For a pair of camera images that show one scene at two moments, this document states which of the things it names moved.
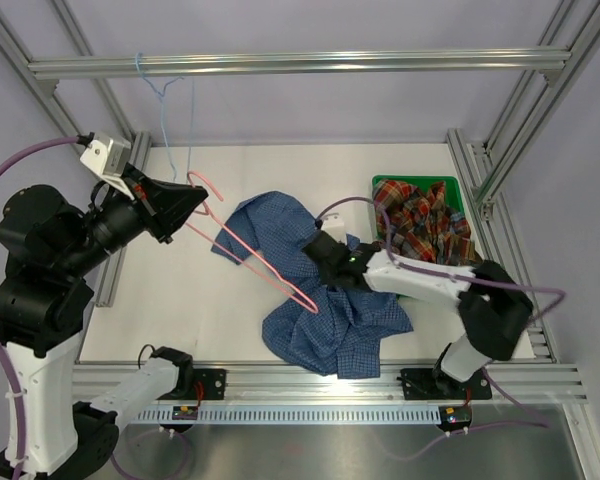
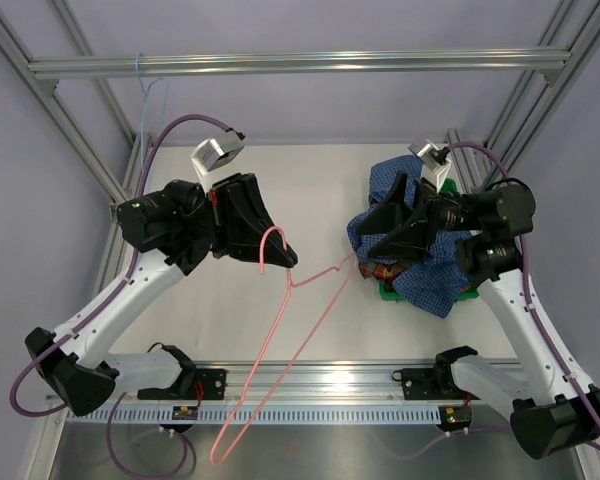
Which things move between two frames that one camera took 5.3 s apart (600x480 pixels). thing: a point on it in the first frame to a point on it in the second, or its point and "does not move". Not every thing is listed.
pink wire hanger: x=311 y=307 to x=343 y=271
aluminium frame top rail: x=484 y=60 does not move
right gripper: x=325 y=276 to x=411 y=233
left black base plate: x=209 y=384 does not move
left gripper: x=173 y=204 to x=244 y=229
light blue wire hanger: x=160 y=93 to x=138 y=60
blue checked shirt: x=336 y=329 to x=438 y=280
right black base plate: x=424 y=384 does not move
